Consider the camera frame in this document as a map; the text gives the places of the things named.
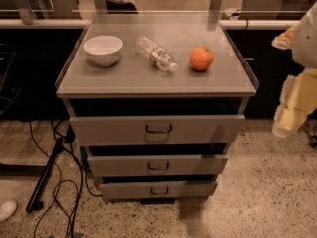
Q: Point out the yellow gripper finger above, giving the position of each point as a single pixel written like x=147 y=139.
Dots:
x=298 y=99
x=285 y=40

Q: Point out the grey bottom drawer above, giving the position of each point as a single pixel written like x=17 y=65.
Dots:
x=165 y=189

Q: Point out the grey drawer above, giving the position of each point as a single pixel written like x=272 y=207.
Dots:
x=156 y=165
x=140 y=130
x=165 y=189

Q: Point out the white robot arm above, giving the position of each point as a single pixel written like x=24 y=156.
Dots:
x=304 y=50

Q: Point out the grey drawer cabinet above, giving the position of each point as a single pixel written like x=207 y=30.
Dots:
x=155 y=100

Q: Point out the grey middle drawer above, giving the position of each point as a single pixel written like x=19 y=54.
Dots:
x=156 y=165

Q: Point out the grey top drawer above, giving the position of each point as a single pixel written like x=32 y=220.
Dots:
x=140 y=130

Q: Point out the orange fruit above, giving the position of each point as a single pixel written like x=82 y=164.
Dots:
x=201 y=58

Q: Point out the clear plastic water bottle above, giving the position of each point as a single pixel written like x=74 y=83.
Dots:
x=156 y=55

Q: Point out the white ceramic bowl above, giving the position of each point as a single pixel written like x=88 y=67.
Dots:
x=103 y=50

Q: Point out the black floor stand bar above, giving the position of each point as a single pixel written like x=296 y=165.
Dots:
x=35 y=203

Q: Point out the white shoe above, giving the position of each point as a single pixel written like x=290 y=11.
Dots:
x=7 y=209

